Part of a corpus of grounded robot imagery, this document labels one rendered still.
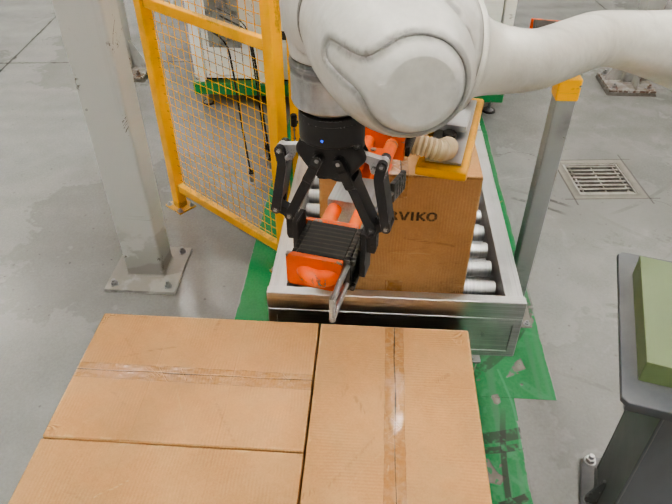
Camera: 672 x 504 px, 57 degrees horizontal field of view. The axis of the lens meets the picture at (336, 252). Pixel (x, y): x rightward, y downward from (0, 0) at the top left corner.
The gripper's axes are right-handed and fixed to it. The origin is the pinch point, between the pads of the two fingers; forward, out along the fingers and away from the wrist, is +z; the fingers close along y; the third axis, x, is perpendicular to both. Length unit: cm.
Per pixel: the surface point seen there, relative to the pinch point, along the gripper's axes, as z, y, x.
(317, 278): -0.2, -0.1, 6.4
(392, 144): -0.6, -1.6, -28.2
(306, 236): -2.0, 3.2, 1.0
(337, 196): -1.2, 2.4, -10.2
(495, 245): 64, -23, -93
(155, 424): 70, 45, -9
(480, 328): 73, -23, -66
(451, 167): 11.2, -10.3, -44.1
